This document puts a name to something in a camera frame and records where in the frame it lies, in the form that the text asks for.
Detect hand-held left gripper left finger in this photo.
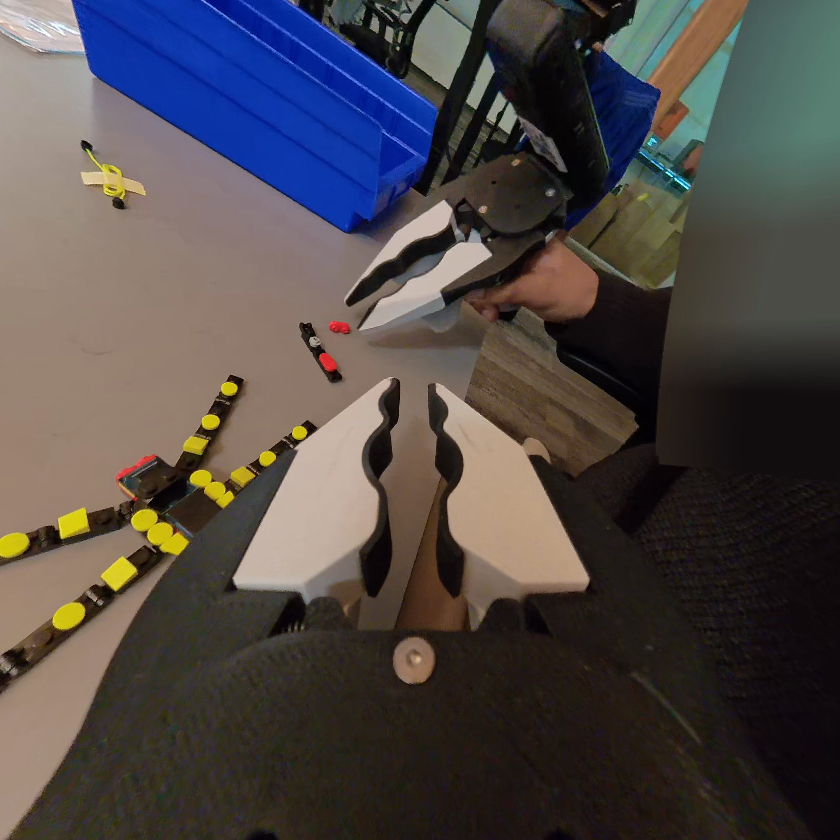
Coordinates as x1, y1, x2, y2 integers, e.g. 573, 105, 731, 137
233, 377, 401, 618

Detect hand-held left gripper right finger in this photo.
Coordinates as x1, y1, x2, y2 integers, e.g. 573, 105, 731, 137
428, 382, 590, 624

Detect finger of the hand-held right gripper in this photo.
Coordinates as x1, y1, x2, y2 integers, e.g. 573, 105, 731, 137
344, 200, 460, 307
357, 244, 494, 333

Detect black and yellow lego spider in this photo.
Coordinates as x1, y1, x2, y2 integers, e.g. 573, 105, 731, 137
0, 375, 317, 690

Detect black lego leg strip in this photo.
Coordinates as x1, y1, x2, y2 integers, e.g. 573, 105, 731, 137
299, 322, 343, 383

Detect person's right forearm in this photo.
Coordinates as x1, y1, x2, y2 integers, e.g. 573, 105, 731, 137
545, 268, 677, 454

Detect person's right hand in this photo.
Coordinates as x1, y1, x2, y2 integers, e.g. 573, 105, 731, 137
465, 236, 599, 324

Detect brown cardboard boxes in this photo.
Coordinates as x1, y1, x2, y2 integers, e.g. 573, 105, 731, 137
567, 187, 690, 290

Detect blue plastic bin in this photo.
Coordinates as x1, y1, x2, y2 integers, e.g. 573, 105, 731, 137
72, 0, 437, 234
571, 51, 661, 231

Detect person's black sweater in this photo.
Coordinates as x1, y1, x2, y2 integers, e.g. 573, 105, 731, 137
571, 446, 840, 840

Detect wooden beam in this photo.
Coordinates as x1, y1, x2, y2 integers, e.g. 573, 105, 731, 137
646, 0, 749, 109

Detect beige masking tape strip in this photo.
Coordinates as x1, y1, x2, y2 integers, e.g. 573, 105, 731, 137
80, 167, 147, 196

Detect clear plastic bag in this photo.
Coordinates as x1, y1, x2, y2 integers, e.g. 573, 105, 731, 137
0, 0, 86, 55

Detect black metal chair frame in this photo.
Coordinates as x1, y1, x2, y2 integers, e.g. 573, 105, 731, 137
341, 0, 519, 194

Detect yellow elastic cord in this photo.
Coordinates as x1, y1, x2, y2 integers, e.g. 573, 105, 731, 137
80, 140, 129, 210

